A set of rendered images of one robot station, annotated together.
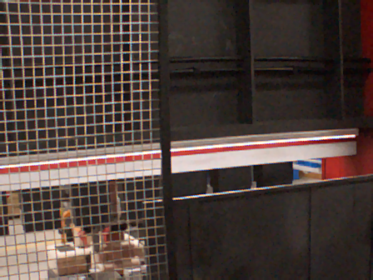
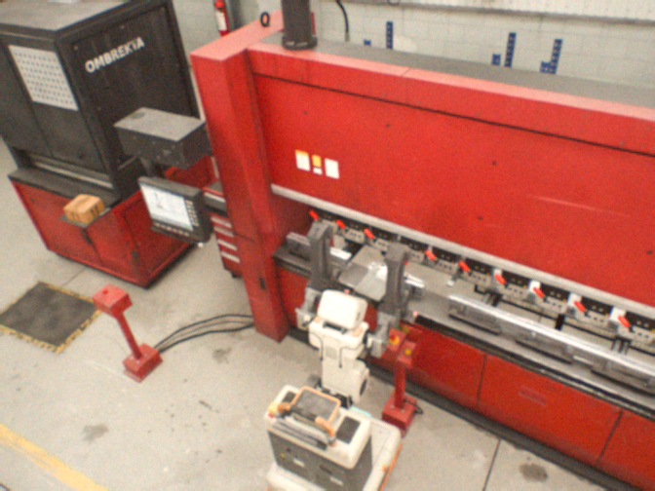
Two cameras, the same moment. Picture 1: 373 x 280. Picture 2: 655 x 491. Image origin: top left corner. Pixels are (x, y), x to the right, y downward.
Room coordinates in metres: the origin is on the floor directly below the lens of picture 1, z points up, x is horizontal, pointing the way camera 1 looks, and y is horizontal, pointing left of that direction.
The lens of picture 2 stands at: (3.80, 2.33, 3.31)
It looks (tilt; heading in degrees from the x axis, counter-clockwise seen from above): 40 degrees down; 245
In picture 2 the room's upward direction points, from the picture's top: 5 degrees counter-clockwise
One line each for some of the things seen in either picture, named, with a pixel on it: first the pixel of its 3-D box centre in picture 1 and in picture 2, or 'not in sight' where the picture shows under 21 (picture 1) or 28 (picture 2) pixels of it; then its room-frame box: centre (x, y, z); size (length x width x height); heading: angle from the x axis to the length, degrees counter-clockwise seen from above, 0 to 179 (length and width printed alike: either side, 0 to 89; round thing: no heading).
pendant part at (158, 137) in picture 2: not in sight; (176, 184); (3.37, -0.68, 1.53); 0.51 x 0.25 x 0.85; 122
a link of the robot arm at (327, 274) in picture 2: not in sight; (325, 256); (2.86, 0.32, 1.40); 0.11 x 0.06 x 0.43; 122
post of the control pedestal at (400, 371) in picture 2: not in sight; (400, 380); (2.56, 0.61, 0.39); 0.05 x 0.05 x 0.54; 32
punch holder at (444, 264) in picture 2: (89, 201); (445, 256); (2.22, 0.56, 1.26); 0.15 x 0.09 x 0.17; 117
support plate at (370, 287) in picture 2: not in sight; (376, 283); (2.52, 0.29, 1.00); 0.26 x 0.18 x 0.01; 27
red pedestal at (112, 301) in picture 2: not in sight; (127, 331); (4.01, -0.80, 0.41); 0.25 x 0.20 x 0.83; 27
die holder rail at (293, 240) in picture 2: not in sight; (318, 250); (2.64, -0.27, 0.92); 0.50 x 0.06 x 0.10; 117
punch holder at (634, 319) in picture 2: not in sight; (639, 321); (1.76, 1.45, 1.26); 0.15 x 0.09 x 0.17; 117
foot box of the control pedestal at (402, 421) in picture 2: not in sight; (398, 413); (2.58, 0.62, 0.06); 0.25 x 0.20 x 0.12; 32
